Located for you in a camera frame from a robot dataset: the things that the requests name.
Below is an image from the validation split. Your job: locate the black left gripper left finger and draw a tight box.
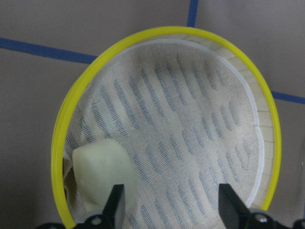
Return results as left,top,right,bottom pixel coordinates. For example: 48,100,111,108
102,184,125,229

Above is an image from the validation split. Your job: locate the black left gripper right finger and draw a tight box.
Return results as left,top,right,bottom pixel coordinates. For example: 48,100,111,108
218,184,250,229

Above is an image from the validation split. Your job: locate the white steamed bun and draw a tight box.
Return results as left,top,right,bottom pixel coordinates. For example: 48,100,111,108
72,138,137,211

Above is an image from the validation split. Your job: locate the white steamer cloth liner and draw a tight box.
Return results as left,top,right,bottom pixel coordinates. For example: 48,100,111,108
64,39,264,229

